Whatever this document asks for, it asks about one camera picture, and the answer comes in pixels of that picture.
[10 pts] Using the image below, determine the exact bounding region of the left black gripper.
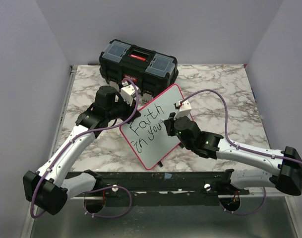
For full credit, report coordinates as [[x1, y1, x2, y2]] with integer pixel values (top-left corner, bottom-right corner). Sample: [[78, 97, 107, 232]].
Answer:
[[107, 94, 141, 124]]

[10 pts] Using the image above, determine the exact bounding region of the pink framed whiteboard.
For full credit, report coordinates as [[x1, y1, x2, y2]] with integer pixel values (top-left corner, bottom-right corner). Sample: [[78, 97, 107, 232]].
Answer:
[[120, 84, 183, 170]]

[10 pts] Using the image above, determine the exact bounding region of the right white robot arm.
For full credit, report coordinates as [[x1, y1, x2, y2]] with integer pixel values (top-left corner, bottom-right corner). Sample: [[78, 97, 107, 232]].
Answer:
[[164, 113, 302, 196]]

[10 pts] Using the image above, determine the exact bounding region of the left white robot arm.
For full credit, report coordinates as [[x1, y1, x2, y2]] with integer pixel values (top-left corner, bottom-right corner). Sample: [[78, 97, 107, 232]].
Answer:
[[23, 84, 140, 218]]

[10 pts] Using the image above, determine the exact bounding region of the black plastic toolbox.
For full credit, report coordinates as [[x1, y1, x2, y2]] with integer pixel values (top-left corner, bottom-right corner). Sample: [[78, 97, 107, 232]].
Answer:
[[99, 39, 179, 103]]

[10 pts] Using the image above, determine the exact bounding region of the blue tape piece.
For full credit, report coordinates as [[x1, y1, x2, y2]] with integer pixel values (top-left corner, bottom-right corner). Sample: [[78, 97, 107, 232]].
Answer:
[[164, 173, 173, 179]]

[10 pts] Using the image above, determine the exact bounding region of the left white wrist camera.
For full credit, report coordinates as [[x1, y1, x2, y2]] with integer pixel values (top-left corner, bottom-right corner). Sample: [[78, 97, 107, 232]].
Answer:
[[120, 80, 140, 106]]

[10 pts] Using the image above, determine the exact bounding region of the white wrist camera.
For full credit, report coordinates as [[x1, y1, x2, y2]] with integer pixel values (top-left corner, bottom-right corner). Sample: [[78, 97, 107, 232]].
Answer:
[[120, 80, 140, 106], [174, 100, 192, 119]]

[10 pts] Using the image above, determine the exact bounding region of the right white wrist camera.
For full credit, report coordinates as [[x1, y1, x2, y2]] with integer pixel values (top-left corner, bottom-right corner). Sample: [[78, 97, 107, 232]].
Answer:
[[174, 100, 192, 119]]

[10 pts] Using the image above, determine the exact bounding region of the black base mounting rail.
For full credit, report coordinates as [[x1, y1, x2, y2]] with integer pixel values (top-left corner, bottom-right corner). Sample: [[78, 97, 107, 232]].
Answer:
[[73, 169, 250, 207]]

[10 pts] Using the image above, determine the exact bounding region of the aluminium frame rail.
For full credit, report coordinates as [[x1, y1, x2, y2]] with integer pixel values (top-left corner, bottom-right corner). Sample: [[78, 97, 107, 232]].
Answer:
[[20, 65, 78, 238]]

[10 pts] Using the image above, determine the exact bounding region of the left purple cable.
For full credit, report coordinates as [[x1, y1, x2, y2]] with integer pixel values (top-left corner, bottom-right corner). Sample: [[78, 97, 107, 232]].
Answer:
[[30, 77, 132, 219]]

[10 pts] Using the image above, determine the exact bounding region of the purple cable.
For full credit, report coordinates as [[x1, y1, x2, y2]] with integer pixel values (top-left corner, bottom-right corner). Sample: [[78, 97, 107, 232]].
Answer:
[[176, 89, 302, 216], [30, 77, 132, 219]]

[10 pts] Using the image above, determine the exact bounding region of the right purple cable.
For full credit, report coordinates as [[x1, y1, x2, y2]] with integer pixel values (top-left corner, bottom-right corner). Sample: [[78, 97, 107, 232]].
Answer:
[[176, 89, 302, 216]]

